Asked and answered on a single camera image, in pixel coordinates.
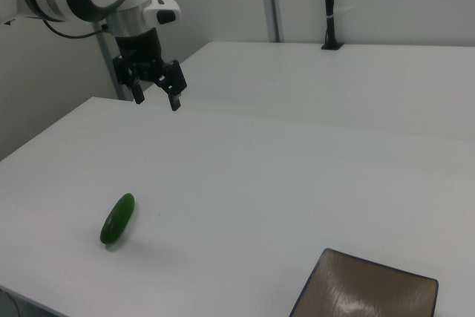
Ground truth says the brown square ceramic plate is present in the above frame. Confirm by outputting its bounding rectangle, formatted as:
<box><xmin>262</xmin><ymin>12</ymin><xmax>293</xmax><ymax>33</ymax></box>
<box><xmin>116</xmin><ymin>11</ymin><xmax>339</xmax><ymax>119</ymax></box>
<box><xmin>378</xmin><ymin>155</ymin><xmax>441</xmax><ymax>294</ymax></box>
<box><xmin>288</xmin><ymin>247</ymin><xmax>439</xmax><ymax>317</ymax></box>

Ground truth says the green cucumber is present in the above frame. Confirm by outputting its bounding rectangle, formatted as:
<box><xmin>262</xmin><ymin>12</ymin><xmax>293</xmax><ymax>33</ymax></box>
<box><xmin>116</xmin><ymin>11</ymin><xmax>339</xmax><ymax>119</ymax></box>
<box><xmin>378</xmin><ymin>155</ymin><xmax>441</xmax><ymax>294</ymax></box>
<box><xmin>99</xmin><ymin>192</ymin><xmax>136</xmax><ymax>246</ymax></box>

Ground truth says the grey partition frame post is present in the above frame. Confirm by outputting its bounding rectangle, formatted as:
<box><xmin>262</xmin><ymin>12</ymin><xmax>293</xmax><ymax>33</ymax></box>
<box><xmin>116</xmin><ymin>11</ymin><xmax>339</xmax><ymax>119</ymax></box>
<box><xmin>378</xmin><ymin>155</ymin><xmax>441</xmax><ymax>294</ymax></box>
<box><xmin>96</xmin><ymin>30</ymin><xmax>135</xmax><ymax>102</ymax></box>
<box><xmin>258</xmin><ymin>0</ymin><xmax>285</xmax><ymax>44</ymax></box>

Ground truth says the black pole with base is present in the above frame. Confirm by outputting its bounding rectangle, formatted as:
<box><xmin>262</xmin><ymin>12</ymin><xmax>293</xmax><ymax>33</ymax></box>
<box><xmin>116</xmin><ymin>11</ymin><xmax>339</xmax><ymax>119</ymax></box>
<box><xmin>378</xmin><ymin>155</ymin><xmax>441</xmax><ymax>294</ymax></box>
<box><xmin>320</xmin><ymin>0</ymin><xmax>344</xmax><ymax>52</ymax></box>

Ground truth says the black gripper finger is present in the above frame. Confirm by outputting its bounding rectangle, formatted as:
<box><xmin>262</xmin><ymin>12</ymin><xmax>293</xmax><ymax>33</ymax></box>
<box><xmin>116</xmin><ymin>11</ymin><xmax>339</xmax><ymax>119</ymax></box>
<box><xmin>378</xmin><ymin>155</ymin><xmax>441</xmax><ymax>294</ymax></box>
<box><xmin>112</xmin><ymin>54</ymin><xmax>146</xmax><ymax>105</ymax></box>
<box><xmin>154</xmin><ymin>59</ymin><xmax>188</xmax><ymax>112</ymax></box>

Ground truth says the white zip tie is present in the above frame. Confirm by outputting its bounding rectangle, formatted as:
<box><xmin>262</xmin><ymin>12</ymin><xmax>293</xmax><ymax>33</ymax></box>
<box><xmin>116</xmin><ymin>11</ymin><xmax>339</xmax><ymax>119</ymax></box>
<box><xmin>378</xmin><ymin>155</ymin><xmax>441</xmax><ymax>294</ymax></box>
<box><xmin>325</xmin><ymin>6</ymin><xmax>354</xmax><ymax>20</ymax></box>

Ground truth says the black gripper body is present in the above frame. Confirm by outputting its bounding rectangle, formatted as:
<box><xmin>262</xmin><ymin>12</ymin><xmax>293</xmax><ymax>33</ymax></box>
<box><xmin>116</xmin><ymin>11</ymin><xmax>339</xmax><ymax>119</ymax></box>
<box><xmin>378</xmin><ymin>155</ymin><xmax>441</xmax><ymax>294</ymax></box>
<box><xmin>113</xmin><ymin>28</ymin><xmax>175</xmax><ymax>84</ymax></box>

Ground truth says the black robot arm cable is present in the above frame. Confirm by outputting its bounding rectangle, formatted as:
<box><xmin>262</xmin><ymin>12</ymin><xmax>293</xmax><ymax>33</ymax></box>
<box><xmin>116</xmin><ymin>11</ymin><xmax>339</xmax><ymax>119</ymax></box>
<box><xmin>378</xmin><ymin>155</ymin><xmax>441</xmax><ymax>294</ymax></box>
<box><xmin>43</xmin><ymin>19</ymin><xmax>109</xmax><ymax>40</ymax></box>

